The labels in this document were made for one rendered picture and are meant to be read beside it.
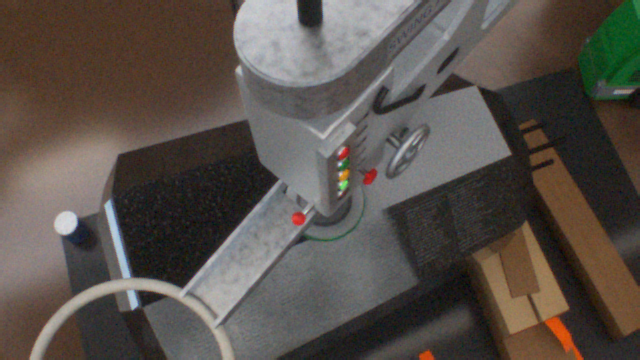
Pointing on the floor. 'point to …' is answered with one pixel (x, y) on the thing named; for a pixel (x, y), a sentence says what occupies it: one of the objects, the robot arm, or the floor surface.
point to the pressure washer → (614, 56)
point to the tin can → (71, 227)
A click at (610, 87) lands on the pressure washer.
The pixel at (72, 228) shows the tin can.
